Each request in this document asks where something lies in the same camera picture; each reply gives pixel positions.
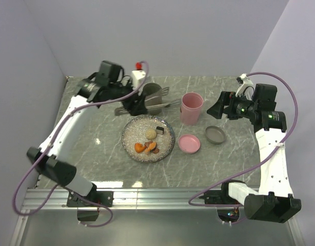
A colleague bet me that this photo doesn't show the metal food tongs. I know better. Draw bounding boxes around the metal food tongs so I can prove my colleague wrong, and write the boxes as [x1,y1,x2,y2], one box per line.
[114,83,181,116]

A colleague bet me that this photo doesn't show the grey round lid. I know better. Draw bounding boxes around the grey round lid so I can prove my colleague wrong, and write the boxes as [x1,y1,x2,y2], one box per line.
[205,126,226,145]

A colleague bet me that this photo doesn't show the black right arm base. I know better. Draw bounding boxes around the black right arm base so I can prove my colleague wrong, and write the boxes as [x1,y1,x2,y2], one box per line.
[199,190,243,207]

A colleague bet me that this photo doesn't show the cream steamed bun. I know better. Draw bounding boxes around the cream steamed bun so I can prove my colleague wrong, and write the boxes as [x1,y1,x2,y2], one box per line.
[145,128,157,140]

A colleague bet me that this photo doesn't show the orange carrot slice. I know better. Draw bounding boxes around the orange carrot slice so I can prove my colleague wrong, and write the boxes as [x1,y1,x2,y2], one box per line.
[145,141,157,154]

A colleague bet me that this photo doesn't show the grey cup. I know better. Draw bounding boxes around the grey cup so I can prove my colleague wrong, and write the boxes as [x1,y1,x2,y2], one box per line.
[142,83,162,107]

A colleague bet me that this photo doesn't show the black white sushi piece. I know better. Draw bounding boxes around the black white sushi piece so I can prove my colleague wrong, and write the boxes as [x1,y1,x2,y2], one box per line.
[155,126,165,135]

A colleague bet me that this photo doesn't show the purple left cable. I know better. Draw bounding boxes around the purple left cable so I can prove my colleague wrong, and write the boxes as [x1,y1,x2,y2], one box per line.
[12,60,150,229]

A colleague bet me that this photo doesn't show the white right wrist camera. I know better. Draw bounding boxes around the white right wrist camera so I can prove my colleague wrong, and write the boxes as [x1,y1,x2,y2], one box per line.
[235,73,254,100]

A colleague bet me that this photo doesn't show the purple cable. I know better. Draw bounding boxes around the purple cable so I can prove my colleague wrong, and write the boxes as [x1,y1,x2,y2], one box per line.
[188,72,299,225]
[12,60,150,229]

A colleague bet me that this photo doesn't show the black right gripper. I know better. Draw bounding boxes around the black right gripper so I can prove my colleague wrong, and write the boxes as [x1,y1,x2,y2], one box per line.
[207,91,258,120]

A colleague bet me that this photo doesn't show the speckled ceramic plate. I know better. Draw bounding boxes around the speckled ceramic plate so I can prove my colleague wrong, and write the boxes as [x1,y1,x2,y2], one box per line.
[121,115,175,163]

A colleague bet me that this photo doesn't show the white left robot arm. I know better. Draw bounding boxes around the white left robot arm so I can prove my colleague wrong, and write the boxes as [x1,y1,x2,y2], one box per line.
[27,60,149,206]

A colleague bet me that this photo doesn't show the pink cup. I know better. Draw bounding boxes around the pink cup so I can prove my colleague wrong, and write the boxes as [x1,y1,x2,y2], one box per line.
[180,92,204,126]

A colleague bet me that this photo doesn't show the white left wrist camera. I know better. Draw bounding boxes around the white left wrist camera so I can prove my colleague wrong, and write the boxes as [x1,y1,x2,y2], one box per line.
[130,61,147,89]

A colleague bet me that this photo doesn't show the pink round lid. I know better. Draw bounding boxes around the pink round lid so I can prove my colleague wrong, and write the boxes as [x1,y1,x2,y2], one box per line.
[178,134,201,154]

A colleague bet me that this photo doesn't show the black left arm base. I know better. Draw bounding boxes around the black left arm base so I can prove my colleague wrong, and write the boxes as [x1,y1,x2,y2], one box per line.
[66,190,114,208]

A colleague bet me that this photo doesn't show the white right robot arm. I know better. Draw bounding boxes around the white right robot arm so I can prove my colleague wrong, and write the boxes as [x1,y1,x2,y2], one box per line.
[207,84,302,223]

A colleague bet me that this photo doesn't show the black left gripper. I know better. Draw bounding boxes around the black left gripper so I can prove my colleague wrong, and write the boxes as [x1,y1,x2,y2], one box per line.
[110,78,149,116]

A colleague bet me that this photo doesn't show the aluminium mounting rail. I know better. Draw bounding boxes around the aluminium mounting rail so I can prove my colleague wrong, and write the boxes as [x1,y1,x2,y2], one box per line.
[21,188,213,211]

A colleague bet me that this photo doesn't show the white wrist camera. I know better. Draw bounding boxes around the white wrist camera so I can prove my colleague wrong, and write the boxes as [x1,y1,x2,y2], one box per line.
[130,61,147,89]
[235,73,254,100]

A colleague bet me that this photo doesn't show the brown meat piece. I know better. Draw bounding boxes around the brown meat piece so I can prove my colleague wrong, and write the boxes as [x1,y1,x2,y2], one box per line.
[144,144,160,154]

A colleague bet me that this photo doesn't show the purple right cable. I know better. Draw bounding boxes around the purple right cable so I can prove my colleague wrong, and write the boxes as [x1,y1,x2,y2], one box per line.
[188,72,299,225]

